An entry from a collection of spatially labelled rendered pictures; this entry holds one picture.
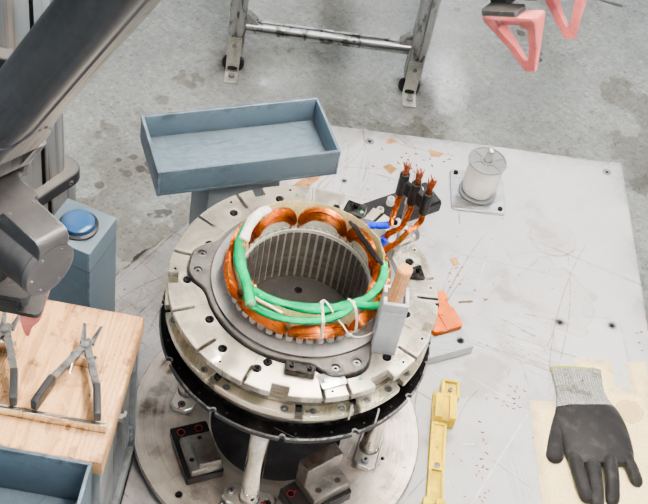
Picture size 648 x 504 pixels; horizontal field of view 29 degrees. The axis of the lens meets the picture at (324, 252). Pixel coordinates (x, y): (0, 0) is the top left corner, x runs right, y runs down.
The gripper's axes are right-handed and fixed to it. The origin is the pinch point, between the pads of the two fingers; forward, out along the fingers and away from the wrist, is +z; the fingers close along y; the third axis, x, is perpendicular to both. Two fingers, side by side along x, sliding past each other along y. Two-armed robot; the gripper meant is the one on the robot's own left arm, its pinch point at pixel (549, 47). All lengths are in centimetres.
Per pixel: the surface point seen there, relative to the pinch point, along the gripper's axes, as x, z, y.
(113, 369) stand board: 31, 18, -48
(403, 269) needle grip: 5.2, 13.9, -25.5
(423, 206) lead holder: 10.7, 13.5, -14.4
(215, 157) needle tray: 48, 13, -12
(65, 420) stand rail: 29, 18, -56
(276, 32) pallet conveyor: 158, 53, 104
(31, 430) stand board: 32, 18, -59
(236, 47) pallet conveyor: 166, 54, 96
